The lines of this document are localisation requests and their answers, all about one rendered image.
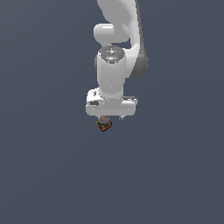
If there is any small multicoloured object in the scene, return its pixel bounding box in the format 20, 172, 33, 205
96, 119, 113, 133

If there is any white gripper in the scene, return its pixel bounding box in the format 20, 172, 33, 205
85, 87, 138, 124

